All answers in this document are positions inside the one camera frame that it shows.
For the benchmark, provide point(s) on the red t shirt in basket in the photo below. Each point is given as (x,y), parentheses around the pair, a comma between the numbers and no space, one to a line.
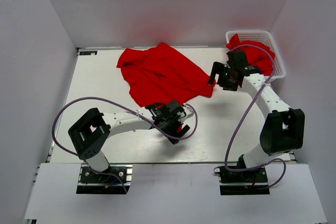
(256,53)

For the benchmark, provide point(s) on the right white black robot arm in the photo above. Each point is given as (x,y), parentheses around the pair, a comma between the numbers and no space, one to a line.
(283,129)

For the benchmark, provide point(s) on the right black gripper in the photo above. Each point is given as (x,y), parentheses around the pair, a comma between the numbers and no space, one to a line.
(231,86)

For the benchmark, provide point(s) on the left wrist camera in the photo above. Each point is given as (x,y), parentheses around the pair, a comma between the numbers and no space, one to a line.
(170,112)

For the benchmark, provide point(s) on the red t shirt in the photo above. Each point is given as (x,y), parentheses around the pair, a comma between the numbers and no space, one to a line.
(256,53)
(162,74)

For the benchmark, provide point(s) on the white plastic basket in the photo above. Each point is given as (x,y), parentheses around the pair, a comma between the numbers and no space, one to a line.
(266,38)

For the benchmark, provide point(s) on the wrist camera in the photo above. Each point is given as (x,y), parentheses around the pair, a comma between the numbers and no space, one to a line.
(237,60)
(170,112)

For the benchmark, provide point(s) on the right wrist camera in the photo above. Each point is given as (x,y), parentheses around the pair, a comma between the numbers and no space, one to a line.
(237,60)

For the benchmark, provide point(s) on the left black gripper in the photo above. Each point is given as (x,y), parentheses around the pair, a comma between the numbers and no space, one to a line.
(174,132)

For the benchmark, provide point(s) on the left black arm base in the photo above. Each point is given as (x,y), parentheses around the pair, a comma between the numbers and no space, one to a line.
(117,181)

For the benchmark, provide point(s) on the dark label sticker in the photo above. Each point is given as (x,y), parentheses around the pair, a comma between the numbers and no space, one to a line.
(88,53)

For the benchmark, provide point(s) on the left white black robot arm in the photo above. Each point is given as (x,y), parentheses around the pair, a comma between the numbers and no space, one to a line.
(90,132)

